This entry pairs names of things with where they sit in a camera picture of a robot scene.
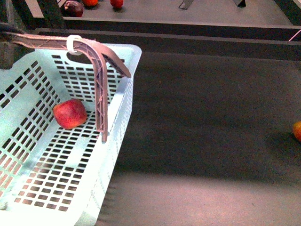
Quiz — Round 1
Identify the orange red mango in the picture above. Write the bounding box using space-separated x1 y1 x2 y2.
293 121 301 142

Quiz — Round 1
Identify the light blue plastic basket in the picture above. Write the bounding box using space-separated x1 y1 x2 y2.
0 49 134 226

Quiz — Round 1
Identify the orange fruit on shelf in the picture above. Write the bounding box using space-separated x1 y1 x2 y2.
82 0 98 7

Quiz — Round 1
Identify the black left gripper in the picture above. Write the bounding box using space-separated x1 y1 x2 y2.
0 22 26 69

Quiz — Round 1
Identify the small red fruit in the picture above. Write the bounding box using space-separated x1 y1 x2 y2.
110 0 124 9

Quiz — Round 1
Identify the red yellow apple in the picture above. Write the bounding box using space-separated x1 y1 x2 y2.
53 99 87 129

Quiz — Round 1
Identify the dark purple fruit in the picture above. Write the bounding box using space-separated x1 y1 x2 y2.
63 0 84 17

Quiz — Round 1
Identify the white clip on handle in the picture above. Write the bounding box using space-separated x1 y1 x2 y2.
66 35 82 56

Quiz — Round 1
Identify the dark metal stand leg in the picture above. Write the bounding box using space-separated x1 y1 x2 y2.
233 0 246 8

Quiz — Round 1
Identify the grey metal stand leg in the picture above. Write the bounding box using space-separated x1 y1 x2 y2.
178 0 194 10

